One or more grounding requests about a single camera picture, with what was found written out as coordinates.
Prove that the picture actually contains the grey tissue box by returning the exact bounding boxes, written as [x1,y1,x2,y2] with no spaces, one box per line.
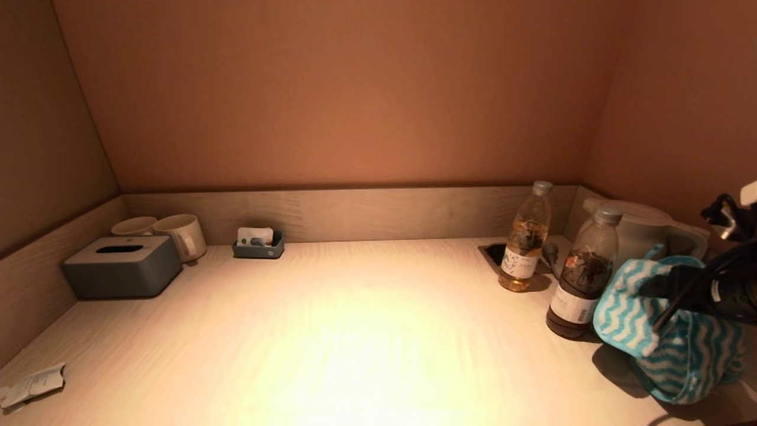
[62,235,184,299]

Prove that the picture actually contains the blue white striped towel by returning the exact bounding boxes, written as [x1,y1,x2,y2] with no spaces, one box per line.
[593,245,747,406]

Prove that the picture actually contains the grey kettle power plug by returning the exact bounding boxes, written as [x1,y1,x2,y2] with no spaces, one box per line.
[542,241,561,279]

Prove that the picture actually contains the small grey tray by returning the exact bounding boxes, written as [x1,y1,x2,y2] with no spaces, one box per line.
[232,230,285,260]

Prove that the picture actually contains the crumpled white paper packet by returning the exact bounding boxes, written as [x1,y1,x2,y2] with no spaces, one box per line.
[0,363,67,410]

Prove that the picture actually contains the white ceramic mug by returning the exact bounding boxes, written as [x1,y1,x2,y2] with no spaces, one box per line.
[153,214,208,264]
[111,216,159,238]

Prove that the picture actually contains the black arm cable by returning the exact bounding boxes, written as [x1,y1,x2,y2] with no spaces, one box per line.
[652,239,757,333]

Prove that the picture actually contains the white electric kettle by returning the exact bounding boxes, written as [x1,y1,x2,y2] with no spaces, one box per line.
[582,197,712,279]

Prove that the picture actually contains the white sachets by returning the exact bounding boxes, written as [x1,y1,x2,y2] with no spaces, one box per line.
[237,227,274,247]

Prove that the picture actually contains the bottle with dark tea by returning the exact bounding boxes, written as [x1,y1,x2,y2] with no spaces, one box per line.
[545,206,623,340]

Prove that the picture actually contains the bottle with light tea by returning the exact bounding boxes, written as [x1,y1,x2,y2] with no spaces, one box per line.
[498,180,554,293]

